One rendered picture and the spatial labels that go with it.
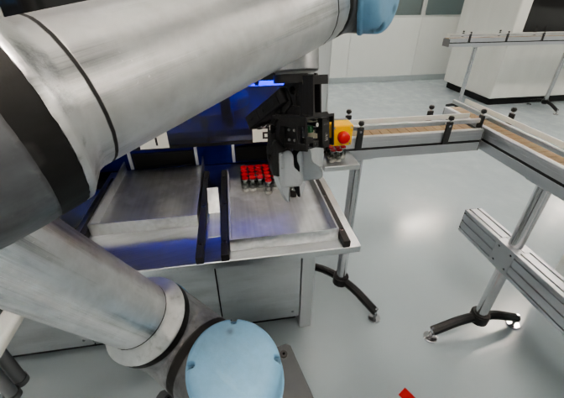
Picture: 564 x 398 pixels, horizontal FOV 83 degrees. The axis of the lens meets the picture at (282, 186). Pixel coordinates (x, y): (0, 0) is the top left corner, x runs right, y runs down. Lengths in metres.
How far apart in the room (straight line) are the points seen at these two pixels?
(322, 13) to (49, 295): 0.33
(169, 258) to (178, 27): 0.65
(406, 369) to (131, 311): 1.41
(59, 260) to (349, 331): 1.50
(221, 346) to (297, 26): 0.37
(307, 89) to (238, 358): 0.38
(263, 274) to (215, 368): 0.96
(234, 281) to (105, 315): 1.03
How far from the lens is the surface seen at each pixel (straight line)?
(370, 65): 6.16
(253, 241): 0.75
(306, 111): 0.50
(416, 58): 6.53
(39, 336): 1.75
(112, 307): 0.40
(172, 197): 0.99
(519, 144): 1.42
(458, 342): 1.85
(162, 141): 1.04
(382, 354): 1.69
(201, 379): 0.44
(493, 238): 1.58
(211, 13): 0.21
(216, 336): 0.46
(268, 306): 1.53
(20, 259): 0.32
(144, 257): 0.81
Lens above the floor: 1.40
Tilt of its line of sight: 32 degrees down
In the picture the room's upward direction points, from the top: straight up
